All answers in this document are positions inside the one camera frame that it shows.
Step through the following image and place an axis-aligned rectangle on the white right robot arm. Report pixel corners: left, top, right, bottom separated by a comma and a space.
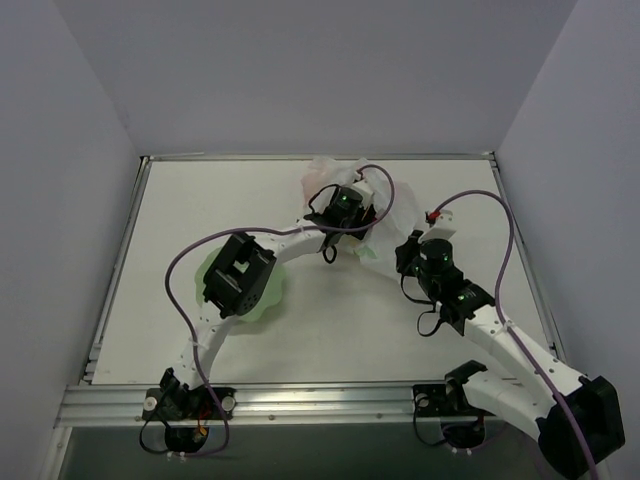
395, 230, 625, 479

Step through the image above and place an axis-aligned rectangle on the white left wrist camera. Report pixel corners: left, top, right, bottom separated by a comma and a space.
351, 172, 375, 210

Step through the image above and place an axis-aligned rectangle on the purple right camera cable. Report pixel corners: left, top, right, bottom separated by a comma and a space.
432, 189, 601, 480

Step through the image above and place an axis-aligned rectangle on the white plastic bag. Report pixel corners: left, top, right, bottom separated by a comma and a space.
301, 157, 420, 277

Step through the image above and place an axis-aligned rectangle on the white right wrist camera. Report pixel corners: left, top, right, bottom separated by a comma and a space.
422, 210, 457, 241

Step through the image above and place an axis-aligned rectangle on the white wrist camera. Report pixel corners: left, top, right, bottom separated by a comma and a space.
351, 172, 375, 210
422, 210, 457, 241

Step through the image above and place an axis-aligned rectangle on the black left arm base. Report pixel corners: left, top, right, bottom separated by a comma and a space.
138, 368, 236, 457

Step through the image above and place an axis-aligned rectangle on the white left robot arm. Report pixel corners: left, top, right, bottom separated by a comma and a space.
164, 180, 390, 419

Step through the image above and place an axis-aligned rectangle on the purple camera cable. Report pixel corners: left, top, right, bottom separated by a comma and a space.
432, 189, 601, 480
164, 164, 396, 457

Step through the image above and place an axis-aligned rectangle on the green wavy glass bowl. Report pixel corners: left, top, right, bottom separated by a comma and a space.
194, 247, 286, 323

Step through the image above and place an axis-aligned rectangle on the aluminium front frame rail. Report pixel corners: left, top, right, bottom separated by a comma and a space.
54, 382, 501, 426

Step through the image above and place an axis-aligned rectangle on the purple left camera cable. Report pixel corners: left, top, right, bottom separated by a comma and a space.
164, 164, 396, 457

